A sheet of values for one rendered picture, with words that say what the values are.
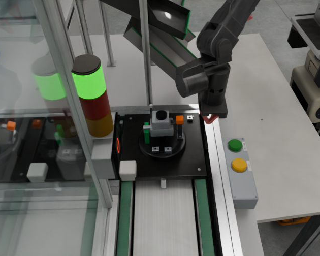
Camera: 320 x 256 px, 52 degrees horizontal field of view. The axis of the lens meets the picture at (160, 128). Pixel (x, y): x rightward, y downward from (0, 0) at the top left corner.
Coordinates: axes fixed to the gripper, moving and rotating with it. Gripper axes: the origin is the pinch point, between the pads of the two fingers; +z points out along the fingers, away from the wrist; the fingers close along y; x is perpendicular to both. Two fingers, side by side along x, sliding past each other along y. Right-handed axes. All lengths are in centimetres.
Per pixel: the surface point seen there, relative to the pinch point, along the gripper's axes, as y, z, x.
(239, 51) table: -58, 20, 22
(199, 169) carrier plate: 10.4, 8.3, -2.6
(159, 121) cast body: 2.0, -2.7, -13.7
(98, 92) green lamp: 20.6, -31.2, -23.9
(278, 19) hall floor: -224, 108, 105
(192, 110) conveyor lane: -13.4, 9.9, -2.8
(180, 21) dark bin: -28.6, -13.6, -7.2
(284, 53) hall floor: -169, 107, 96
